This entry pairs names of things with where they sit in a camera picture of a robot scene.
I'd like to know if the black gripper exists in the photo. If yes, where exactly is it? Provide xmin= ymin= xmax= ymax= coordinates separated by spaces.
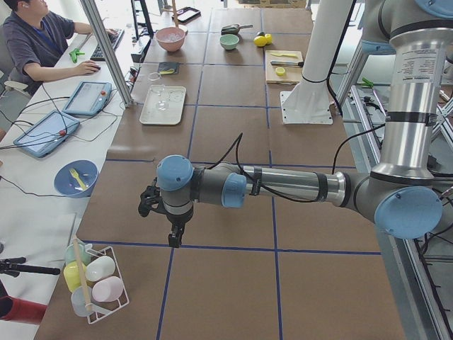
xmin=168 ymin=212 xmax=192 ymax=247

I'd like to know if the green bowl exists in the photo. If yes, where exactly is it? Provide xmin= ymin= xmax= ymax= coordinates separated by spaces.
xmin=219 ymin=34 xmax=240 ymax=50

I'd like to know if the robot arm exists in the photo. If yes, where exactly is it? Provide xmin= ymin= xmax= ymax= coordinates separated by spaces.
xmin=139 ymin=1 xmax=452 ymax=248

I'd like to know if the blue bowl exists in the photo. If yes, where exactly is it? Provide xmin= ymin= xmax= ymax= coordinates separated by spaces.
xmin=54 ymin=159 xmax=98 ymax=198

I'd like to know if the pink bowl with ice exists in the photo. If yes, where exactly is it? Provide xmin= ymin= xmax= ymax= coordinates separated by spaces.
xmin=155 ymin=27 xmax=185 ymax=52

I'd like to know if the white plastic cup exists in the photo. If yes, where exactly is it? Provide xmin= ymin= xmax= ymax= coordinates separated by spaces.
xmin=85 ymin=256 xmax=115 ymax=282

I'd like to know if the pink plastic cup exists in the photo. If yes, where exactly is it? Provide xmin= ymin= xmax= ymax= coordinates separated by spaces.
xmin=92 ymin=276 xmax=124 ymax=302

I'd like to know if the green plastic cup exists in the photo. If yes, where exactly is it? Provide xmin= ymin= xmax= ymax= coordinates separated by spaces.
xmin=64 ymin=244 xmax=91 ymax=266

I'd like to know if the yellow plastic cup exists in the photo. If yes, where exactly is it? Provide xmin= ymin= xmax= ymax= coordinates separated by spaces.
xmin=63 ymin=261 xmax=81 ymax=293

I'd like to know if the clear plastic cup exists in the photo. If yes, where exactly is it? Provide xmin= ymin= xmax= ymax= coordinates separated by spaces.
xmin=71 ymin=286 xmax=93 ymax=317

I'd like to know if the yellow plastic fork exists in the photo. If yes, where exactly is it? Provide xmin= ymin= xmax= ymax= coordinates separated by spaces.
xmin=69 ymin=168 xmax=87 ymax=191

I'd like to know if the cream bear tray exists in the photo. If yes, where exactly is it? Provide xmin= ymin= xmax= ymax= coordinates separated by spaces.
xmin=139 ymin=85 xmax=186 ymax=125

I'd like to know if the clear glass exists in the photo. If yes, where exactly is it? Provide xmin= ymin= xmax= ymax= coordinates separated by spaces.
xmin=151 ymin=84 xmax=168 ymax=111

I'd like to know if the far blue teach pendant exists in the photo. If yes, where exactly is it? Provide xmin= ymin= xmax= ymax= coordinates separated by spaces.
xmin=62 ymin=81 xmax=113 ymax=117

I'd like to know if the blue teach pendant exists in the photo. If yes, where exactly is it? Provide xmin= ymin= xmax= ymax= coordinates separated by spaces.
xmin=13 ymin=110 xmax=80 ymax=158
xmin=62 ymin=81 xmax=113 ymax=117

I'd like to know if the near blue teach pendant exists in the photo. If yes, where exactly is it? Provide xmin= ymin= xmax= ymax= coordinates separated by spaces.
xmin=13 ymin=110 xmax=80 ymax=158

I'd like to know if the yellow sponge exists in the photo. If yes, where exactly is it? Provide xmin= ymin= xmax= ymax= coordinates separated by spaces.
xmin=159 ymin=69 xmax=176 ymax=75

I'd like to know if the red cylinder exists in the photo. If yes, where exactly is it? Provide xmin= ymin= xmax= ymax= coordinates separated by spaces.
xmin=1 ymin=296 xmax=47 ymax=324

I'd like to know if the wooden cutting board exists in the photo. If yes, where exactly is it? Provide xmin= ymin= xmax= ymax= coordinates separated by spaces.
xmin=265 ymin=50 xmax=304 ymax=84

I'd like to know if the half lemon slice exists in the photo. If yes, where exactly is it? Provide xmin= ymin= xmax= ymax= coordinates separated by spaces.
xmin=275 ymin=67 xmax=286 ymax=77

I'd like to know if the black keyboard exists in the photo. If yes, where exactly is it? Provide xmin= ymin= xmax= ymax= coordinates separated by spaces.
xmin=89 ymin=28 xmax=125 ymax=62

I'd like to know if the steel muddler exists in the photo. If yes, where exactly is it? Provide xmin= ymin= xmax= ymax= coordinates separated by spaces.
xmin=270 ymin=60 xmax=304 ymax=67

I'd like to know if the green clamp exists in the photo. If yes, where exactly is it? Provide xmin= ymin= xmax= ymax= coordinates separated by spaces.
xmin=69 ymin=48 xmax=85 ymax=64

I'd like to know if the yellow lemon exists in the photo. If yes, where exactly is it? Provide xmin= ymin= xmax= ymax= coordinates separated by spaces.
xmin=264 ymin=33 xmax=273 ymax=45
xmin=253 ymin=35 xmax=268 ymax=47

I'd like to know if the yellow plastic knife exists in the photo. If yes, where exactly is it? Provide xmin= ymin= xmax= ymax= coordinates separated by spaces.
xmin=270 ymin=52 xmax=299 ymax=59

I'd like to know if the black tray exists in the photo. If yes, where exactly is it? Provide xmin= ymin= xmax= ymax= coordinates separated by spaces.
xmin=176 ymin=6 xmax=201 ymax=24

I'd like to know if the seated person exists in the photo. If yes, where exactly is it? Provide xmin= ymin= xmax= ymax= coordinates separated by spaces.
xmin=3 ymin=0 xmax=98 ymax=96

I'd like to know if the white wire cup rack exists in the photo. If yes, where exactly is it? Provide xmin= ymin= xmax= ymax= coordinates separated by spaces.
xmin=71 ymin=240 xmax=130 ymax=324

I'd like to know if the wooden rack handle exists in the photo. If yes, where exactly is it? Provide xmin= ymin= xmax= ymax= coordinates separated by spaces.
xmin=72 ymin=236 xmax=93 ymax=312

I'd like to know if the aluminium frame post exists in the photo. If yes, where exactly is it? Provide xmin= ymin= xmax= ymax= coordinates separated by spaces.
xmin=81 ymin=0 xmax=134 ymax=108

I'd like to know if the black tripod handle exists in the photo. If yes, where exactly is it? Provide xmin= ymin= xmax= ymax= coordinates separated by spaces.
xmin=1 ymin=256 xmax=61 ymax=278

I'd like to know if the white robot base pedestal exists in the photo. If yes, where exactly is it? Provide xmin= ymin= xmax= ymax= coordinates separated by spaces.
xmin=280 ymin=0 xmax=355 ymax=125

